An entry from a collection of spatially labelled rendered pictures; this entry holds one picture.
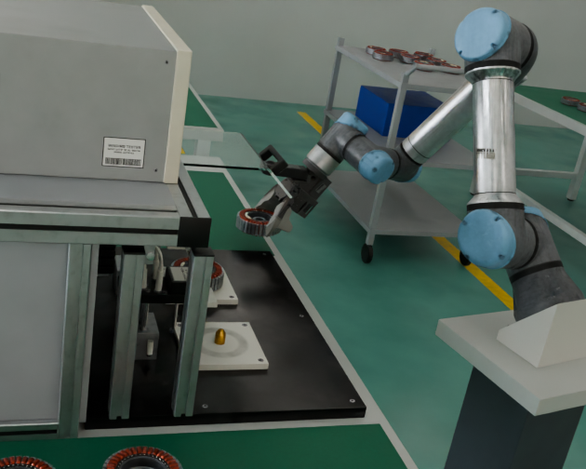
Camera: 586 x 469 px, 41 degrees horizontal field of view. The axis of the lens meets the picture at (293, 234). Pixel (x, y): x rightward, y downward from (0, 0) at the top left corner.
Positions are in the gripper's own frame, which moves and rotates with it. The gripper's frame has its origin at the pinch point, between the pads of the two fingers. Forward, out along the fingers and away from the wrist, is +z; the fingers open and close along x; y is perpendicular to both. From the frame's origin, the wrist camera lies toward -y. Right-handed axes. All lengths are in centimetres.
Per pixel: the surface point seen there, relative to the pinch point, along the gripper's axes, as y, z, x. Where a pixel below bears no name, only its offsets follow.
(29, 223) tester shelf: -61, 7, -73
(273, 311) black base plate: -2.0, 6.6, -37.0
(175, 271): -30, 8, -50
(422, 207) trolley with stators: 159, -32, 185
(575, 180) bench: 291, -117, 263
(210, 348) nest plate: -17, 15, -53
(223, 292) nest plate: -10.7, 10.9, -31.2
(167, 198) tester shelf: -46, -5, -66
